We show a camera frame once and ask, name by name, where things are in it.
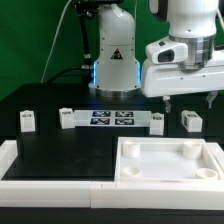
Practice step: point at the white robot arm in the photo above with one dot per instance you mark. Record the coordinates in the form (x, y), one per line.
(184, 62)

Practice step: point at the white U-shaped fence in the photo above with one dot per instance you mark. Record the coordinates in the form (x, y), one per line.
(199, 195)

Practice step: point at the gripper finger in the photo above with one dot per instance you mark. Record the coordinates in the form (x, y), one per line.
(211, 97)
(167, 103)

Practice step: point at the white square tabletop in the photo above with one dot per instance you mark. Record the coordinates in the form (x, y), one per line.
(145, 159)

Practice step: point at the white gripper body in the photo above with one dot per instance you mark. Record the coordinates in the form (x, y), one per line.
(169, 79)

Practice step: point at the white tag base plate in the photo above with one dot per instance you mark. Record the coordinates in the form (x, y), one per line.
(112, 118)

